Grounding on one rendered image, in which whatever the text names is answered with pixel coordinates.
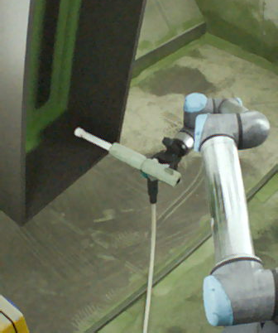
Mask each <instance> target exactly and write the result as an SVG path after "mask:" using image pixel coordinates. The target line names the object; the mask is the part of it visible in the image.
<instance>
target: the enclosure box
mask: <svg viewBox="0 0 278 333"><path fill-rule="evenodd" d="M146 1H147V0H0V210H1V211H2V212H4V213H5V214H6V215H7V216H8V217H9V218H10V219H12V220H13V221H15V223H16V224H18V225H19V226H20V227H22V226H23V225H25V224H26V222H29V221H30V220H31V219H32V218H34V216H35V215H36V214H38V213H39V212H40V211H41V210H43V209H45V207H46V206H48V204H49V203H51V202H52V201H53V200H54V199H55V198H57V197H58V196H59V195H60V194H62V193H63V192H64V191H65V190H67V189H68V188H69V187H70V186H72V185H73V184H74V183H75V182H76V181H77V180H78V179H79V178H80V177H82V176H83V175H84V173H85V172H87V171H88V170H89V169H90V168H92V167H93V166H94V165H95V164H97V163H98V162H99V161H101V160H103V159H104V158H105V157H106V156H107V155H108V154H109V150H108V149H106V148H104V147H101V146H99V145H97V144H95V143H93V142H90V141H89V140H87V138H83V137H80V136H78V135H75V134H74V132H76V130H77V128H81V129H83V130H84V131H85V132H86V133H89V134H91V135H93V136H95V137H96V138H101V139H102V140H103V141H105V142H107V143H109V144H111V145H113V144H114V143H118V144H120V139H121V135H122V126H123V120H124V116H125V111H126V106H127V97H128V93H129V88H131V82H132V74H133V69H134V65H135V59H136V55H137V47H138V43H139V38H140V34H141V26H142V21H143V17H144V13H145V9H146Z"/></svg>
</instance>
